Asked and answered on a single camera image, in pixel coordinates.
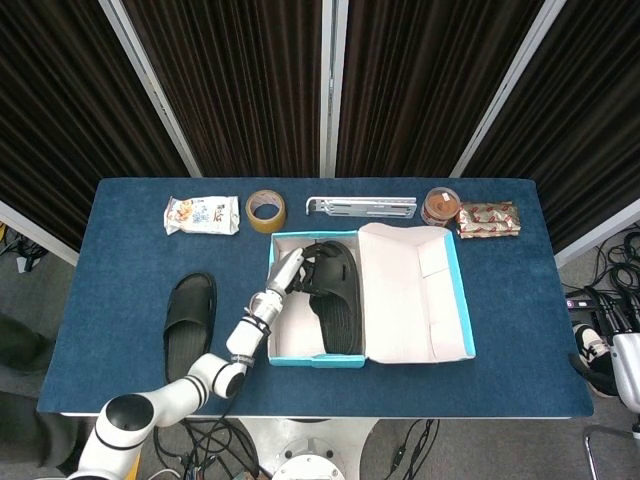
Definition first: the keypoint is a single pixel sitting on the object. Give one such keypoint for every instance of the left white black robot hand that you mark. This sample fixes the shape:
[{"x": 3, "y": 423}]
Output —
[{"x": 290, "y": 272}]

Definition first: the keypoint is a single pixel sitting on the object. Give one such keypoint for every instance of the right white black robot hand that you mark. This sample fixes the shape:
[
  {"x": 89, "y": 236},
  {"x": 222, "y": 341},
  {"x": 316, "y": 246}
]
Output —
[{"x": 627, "y": 370}]

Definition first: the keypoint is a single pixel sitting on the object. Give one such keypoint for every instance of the black rubber slipper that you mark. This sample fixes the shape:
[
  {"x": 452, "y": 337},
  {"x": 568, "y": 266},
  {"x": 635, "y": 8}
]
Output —
[
  {"x": 335, "y": 300},
  {"x": 189, "y": 325}
]

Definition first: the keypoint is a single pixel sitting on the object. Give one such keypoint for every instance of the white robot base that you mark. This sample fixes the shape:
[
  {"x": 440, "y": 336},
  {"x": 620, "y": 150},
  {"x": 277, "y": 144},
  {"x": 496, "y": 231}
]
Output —
[{"x": 307, "y": 450}]

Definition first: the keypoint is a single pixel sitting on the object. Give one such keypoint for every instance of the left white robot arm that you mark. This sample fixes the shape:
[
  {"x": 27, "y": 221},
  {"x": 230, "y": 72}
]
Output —
[{"x": 175, "y": 395}]

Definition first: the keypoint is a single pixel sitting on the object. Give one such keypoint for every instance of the light blue open shoe box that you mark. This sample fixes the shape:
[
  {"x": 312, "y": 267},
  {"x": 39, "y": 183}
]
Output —
[{"x": 405, "y": 295}]

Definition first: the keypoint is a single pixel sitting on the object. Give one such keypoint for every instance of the white black sneaker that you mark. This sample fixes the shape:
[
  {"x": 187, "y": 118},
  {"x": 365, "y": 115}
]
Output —
[{"x": 590, "y": 342}]

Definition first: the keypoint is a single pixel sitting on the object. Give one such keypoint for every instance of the brown packing tape roll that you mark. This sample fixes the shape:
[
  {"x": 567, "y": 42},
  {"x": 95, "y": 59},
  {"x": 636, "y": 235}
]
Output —
[{"x": 257, "y": 220}]

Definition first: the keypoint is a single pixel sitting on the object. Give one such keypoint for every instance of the silver metal folding stand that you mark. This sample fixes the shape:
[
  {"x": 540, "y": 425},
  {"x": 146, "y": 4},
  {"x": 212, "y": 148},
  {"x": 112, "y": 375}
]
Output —
[{"x": 360, "y": 207}]

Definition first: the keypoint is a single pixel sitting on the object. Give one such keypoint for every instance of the white snack bag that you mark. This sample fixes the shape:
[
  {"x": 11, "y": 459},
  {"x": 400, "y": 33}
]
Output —
[{"x": 202, "y": 215}]

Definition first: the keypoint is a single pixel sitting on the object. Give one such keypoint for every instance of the round clear container brown contents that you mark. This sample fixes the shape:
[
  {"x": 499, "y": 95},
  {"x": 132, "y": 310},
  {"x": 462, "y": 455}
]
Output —
[{"x": 440, "y": 204}]

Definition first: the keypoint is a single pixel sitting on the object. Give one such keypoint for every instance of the blue table cloth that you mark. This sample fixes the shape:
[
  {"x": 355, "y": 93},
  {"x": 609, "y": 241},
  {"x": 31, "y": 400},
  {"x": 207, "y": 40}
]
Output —
[{"x": 125, "y": 260}]

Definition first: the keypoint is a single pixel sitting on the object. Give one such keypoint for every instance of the dark pleated curtain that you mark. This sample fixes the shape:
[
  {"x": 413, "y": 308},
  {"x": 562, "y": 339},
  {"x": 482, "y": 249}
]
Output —
[
  {"x": 240, "y": 85},
  {"x": 60, "y": 110},
  {"x": 590, "y": 110},
  {"x": 420, "y": 85}
]

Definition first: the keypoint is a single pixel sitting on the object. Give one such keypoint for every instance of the gold red wrapped package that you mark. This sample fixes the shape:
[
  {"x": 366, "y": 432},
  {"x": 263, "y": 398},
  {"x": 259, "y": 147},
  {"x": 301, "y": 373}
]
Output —
[{"x": 490, "y": 219}]

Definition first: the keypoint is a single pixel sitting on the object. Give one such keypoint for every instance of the grey metal tube frame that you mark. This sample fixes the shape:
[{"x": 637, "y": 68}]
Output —
[{"x": 592, "y": 450}]

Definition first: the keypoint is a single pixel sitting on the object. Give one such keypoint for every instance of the aluminium partition frame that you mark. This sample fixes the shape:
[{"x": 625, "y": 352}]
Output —
[
  {"x": 35, "y": 230},
  {"x": 332, "y": 90},
  {"x": 597, "y": 232},
  {"x": 150, "y": 90},
  {"x": 507, "y": 90}
]

